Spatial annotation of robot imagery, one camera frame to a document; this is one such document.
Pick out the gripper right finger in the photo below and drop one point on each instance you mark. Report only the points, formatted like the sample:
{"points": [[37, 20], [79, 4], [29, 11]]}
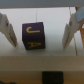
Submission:
{"points": [[70, 33]]}

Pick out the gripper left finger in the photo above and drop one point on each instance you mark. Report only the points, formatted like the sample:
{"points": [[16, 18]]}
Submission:
{"points": [[8, 30]]}

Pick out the white cabinet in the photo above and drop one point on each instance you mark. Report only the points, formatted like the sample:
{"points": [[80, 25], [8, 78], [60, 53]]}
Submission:
{"points": [[53, 40]]}

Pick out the purple block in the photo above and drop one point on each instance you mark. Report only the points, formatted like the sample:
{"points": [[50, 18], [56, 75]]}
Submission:
{"points": [[32, 36]]}

